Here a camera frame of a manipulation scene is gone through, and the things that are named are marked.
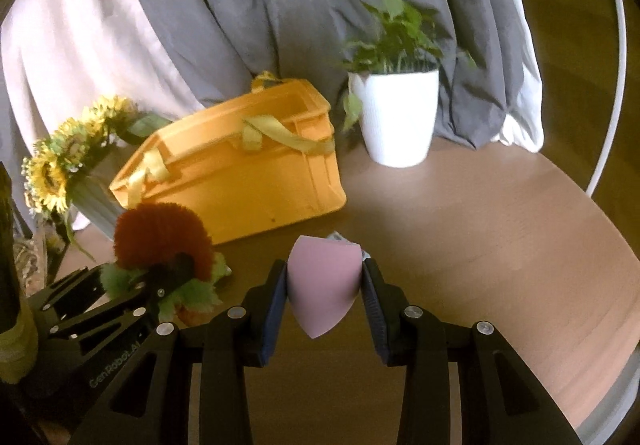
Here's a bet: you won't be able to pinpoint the white curtain lining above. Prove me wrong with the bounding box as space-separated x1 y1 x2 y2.
487 0 545 154

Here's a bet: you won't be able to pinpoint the orange plastic crate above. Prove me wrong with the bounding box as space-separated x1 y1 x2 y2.
109 79 347 245

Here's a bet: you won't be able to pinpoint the grey ribbed vase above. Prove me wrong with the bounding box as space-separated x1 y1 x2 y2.
70 160 126 242

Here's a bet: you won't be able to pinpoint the yellow ribbon handle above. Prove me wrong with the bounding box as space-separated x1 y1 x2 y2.
250 71 287 94
127 149 169 206
243 115 335 156

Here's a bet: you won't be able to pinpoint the sunflower bouquet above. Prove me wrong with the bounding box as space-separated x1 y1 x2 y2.
22 95 171 227

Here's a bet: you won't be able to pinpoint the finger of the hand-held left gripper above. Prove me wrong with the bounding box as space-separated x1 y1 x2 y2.
22 262 151 322
47 262 201 351

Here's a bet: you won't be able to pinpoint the grey curtain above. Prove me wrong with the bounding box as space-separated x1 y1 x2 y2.
112 0 532 149

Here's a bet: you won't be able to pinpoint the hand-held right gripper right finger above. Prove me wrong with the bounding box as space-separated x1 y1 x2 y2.
361 257 583 445

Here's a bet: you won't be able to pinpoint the white plant pot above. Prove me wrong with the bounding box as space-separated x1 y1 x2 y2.
348 67 441 168

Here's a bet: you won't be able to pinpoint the brown patterned cloth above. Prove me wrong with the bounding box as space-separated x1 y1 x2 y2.
12 237 52 287

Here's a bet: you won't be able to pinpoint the pale pink curtain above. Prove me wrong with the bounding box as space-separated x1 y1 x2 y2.
0 0 207 162

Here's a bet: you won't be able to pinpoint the green potted plant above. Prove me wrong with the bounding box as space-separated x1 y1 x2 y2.
340 0 477 134

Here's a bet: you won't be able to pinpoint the person's left forearm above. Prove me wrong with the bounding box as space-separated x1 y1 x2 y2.
0 162 40 383

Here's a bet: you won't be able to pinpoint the red fluffy plush green leaves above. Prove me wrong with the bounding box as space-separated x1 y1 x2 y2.
100 202 233 326

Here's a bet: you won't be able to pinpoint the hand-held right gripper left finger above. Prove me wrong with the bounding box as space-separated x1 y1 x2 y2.
67 259 291 445

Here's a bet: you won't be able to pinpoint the pink sponge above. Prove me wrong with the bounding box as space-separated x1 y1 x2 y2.
286 235 363 340

